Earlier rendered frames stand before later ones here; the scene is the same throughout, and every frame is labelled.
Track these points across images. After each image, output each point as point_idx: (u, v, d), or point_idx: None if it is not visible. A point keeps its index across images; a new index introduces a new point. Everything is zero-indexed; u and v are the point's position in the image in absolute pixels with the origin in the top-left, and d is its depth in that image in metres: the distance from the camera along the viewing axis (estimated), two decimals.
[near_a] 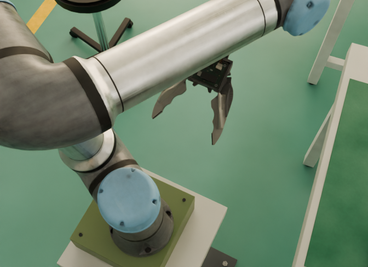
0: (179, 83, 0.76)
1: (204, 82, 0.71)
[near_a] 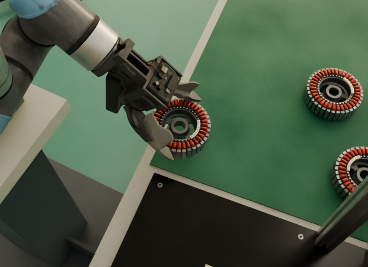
0: (155, 120, 0.71)
1: (175, 88, 0.70)
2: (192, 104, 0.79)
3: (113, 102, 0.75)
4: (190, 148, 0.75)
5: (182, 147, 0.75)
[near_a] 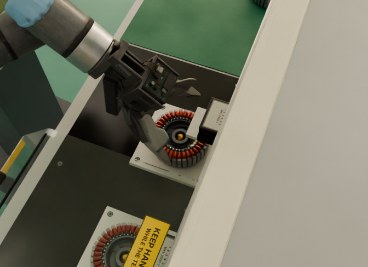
0: (152, 121, 0.71)
1: (171, 88, 0.70)
2: (191, 114, 0.82)
3: (112, 104, 0.76)
4: (190, 157, 0.78)
5: (182, 157, 0.78)
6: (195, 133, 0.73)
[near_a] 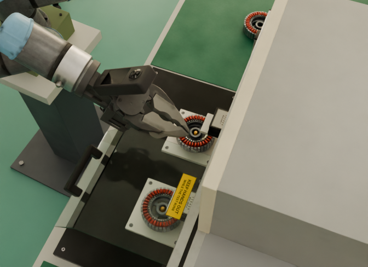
0: None
1: None
2: (203, 117, 1.23)
3: None
4: (202, 146, 1.19)
5: (197, 146, 1.18)
6: (206, 129, 1.14)
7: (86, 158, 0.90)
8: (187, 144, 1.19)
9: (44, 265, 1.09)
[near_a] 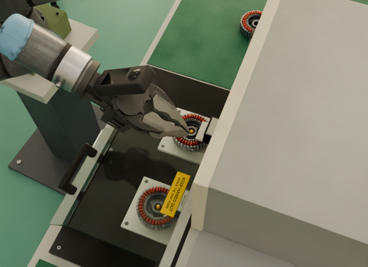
0: None
1: None
2: (199, 116, 1.23)
3: None
4: (198, 144, 1.19)
5: (193, 144, 1.19)
6: (201, 137, 1.18)
7: (81, 157, 0.90)
8: (182, 143, 1.19)
9: (39, 263, 1.09)
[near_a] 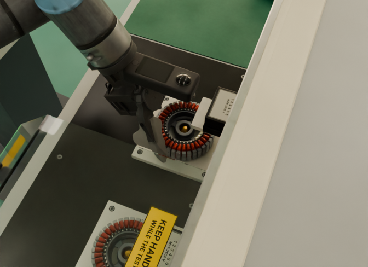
0: None
1: None
2: (196, 105, 0.79)
3: None
4: (195, 150, 0.75)
5: (187, 149, 0.75)
6: (200, 123, 0.70)
7: None
8: (170, 146, 0.75)
9: None
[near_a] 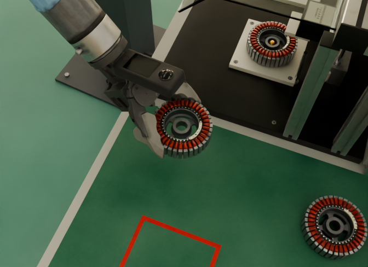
0: None
1: None
2: (197, 106, 0.79)
3: None
4: (187, 149, 0.75)
5: (178, 147, 0.75)
6: None
7: None
8: (162, 142, 0.75)
9: None
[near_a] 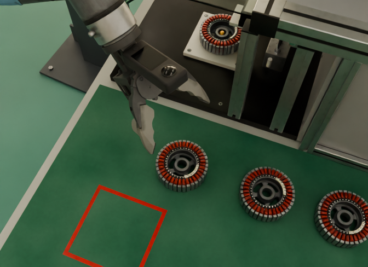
0: None
1: None
2: (199, 150, 0.93)
3: None
4: (180, 185, 0.89)
5: (174, 183, 0.89)
6: None
7: None
8: (162, 175, 0.90)
9: (100, 88, 1.06)
